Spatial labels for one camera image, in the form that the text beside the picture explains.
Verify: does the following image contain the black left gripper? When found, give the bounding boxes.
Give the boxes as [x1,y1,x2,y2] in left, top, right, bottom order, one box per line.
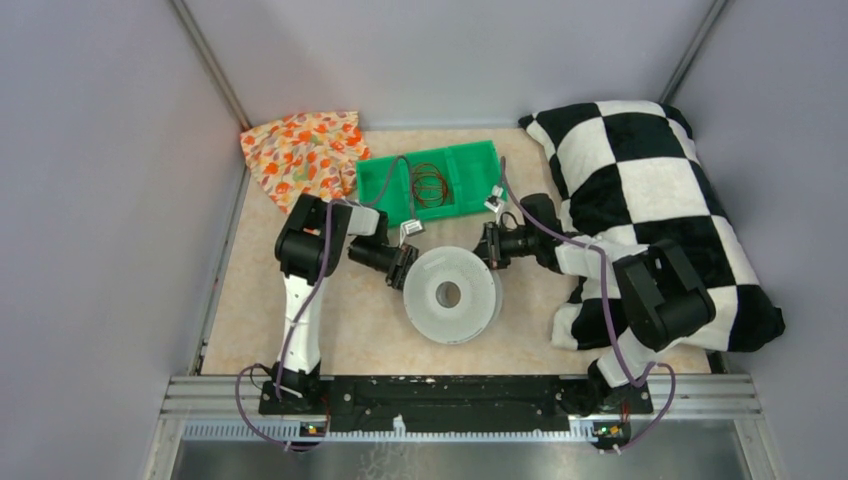
[348,236,431,301]

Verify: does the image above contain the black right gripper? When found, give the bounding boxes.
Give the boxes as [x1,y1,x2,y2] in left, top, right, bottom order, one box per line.
[462,220,540,272]

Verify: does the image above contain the white perforated cable spool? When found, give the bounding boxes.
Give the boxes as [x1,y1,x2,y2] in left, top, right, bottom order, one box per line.
[403,246,503,345]

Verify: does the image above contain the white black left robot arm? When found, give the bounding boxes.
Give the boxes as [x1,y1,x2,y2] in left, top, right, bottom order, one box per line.
[272,194,419,414]

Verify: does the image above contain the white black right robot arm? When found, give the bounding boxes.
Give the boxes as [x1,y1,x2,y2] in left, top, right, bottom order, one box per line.
[474,187,716,415]

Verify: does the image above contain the green plastic divided bin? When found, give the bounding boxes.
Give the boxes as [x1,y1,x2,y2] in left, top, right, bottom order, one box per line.
[355,140,500,227]

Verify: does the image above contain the orange floral cloth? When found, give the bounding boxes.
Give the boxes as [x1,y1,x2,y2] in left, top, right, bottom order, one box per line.
[239,111,371,214]

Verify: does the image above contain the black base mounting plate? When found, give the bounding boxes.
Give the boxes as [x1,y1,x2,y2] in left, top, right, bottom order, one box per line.
[258,375,654,433]

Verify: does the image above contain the black white checkered pillow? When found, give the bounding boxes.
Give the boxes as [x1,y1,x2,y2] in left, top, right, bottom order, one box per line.
[519,101,785,352]

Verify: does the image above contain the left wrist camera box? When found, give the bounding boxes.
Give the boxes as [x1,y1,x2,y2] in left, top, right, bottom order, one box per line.
[399,219,425,244]

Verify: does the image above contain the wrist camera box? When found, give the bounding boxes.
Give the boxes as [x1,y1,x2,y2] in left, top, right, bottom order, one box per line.
[484,185,506,216]
[399,219,425,244]

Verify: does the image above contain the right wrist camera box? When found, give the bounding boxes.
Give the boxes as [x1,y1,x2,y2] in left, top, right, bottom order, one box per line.
[484,185,506,216]

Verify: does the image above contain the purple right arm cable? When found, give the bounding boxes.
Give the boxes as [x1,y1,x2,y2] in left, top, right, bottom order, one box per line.
[498,155,678,454]

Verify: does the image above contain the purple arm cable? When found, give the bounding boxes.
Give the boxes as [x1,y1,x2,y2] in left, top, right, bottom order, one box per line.
[235,154,420,454]
[498,155,678,454]

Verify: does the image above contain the red wire coil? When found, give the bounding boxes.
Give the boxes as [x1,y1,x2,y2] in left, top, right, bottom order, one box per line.
[409,162,454,209]

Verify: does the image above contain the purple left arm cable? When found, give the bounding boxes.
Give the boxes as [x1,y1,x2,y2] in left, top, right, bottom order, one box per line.
[235,154,420,454]

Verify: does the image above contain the aluminium front rail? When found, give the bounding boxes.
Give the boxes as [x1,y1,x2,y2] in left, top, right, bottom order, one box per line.
[145,374,785,479]

